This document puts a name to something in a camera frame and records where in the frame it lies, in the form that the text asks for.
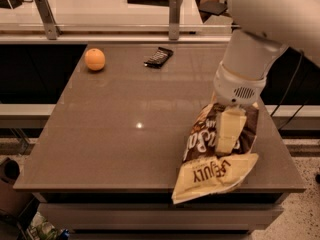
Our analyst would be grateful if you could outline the green items on floor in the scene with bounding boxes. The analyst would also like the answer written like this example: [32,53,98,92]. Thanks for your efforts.
[25,212,70,240]

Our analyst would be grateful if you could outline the metal glass bracket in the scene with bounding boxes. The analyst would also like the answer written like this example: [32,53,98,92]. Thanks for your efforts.
[34,0,60,40]
[168,0,182,40]

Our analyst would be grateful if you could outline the middle metal glass bracket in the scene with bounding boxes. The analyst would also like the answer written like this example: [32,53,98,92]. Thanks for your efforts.
[168,0,182,40]

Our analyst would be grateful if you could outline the left metal glass bracket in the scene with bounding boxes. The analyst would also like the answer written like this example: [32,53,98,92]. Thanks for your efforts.
[34,0,60,40]

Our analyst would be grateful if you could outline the black rxbar chocolate bar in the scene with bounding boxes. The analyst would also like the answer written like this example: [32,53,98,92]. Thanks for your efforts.
[144,47,173,69]

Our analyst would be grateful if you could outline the orange fruit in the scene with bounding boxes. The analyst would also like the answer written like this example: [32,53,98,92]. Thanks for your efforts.
[85,48,106,71]

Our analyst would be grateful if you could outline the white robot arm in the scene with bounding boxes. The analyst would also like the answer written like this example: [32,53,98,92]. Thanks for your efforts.
[213,0,320,155]

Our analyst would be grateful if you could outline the black cable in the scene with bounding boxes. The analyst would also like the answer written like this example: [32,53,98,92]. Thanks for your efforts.
[269,50,311,132]

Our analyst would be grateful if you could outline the black device on counter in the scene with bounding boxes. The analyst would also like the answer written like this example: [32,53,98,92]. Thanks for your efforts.
[0,0,33,9]

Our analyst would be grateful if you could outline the brown bin on floor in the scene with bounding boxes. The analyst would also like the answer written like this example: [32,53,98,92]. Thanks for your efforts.
[0,158,33,217]

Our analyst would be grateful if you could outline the brown Late July chip bag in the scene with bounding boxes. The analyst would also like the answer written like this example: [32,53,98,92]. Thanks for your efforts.
[172,101,259,204]

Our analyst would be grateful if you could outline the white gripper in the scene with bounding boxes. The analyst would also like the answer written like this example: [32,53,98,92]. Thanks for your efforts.
[213,62,266,155]

